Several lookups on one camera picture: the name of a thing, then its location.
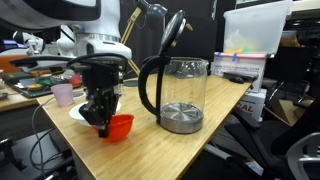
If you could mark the white ceramic bowl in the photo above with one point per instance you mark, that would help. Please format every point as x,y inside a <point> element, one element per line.
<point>75,113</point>

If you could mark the glass electric kettle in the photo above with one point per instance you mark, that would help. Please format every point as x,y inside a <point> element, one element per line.
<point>180,116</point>

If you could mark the black curtain backdrop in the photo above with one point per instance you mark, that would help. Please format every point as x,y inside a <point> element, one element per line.
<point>203,8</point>

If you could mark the orange plastic bowl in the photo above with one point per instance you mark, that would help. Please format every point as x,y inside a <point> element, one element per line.
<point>121,128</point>

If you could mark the black tray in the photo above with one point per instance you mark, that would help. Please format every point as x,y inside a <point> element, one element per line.
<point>36,93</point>

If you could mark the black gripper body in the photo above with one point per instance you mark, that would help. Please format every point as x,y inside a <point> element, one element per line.
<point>100,81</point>

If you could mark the pink plastic cup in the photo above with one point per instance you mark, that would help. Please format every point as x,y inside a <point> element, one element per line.
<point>62,95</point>

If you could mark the white box with blue tape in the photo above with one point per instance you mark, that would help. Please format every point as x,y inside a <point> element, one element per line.
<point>240,68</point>

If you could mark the clear plastic storage bin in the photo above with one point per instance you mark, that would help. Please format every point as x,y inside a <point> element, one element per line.
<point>256,30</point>

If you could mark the grey frame office chair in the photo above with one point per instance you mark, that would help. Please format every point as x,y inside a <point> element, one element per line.
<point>296,150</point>

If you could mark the brown cardboard box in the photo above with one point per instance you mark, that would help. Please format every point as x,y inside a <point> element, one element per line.
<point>283,110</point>

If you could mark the white box with red print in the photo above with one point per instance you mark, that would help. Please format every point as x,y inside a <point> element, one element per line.
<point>253,106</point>

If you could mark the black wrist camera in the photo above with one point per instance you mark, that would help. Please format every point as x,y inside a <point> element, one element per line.
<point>89,114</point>

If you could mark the green bowl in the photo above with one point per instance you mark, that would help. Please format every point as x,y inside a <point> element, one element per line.
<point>45,81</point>

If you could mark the metal bowl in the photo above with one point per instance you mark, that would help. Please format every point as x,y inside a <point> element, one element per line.
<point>58,79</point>

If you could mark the orange plastic cup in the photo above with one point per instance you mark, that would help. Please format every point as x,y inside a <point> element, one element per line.
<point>76,80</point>

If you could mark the black flat device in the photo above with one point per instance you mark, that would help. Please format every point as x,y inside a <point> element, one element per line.
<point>248,76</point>

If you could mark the orange panel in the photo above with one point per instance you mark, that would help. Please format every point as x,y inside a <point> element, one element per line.
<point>13,65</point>

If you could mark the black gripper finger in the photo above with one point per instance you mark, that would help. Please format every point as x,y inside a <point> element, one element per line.
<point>104,131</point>
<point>113,106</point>

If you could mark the black office chair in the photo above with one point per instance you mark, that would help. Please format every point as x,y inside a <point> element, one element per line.
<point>266,146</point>

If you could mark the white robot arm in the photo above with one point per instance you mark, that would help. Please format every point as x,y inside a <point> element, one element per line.
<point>110,43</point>

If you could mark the black computer mouse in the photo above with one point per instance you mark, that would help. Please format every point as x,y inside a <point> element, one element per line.
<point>237,80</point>

